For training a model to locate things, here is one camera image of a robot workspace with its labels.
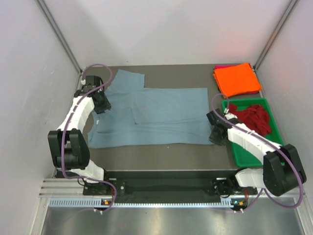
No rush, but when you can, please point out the grey-blue t-shirt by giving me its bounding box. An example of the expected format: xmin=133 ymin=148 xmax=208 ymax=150
xmin=88 ymin=70 xmax=211 ymax=148

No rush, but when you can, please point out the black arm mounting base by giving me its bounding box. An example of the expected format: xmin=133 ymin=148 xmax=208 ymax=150
xmin=82 ymin=170 xmax=257 ymax=202

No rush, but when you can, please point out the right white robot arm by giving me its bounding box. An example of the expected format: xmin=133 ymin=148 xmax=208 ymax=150
xmin=206 ymin=109 xmax=307 ymax=196

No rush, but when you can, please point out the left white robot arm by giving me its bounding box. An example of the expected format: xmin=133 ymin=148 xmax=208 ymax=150
xmin=47 ymin=75 xmax=112 ymax=194

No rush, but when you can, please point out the green plastic tray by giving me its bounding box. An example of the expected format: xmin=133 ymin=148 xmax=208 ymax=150
xmin=230 ymin=97 xmax=283 ymax=167

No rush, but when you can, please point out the dark red t-shirt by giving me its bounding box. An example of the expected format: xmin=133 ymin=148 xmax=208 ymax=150
xmin=229 ymin=103 xmax=271 ymax=137

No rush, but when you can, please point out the folded orange t-shirt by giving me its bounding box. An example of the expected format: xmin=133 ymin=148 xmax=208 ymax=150
xmin=213 ymin=63 xmax=263 ymax=98

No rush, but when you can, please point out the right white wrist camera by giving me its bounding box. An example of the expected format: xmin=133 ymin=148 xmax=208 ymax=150
xmin=224 ymin=108 xmax=238 ymax=120

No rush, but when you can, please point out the slotted grey cable duct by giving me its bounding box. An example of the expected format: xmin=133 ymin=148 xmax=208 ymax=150
xmin=48 ymin=197 xmax=248 ymax=208

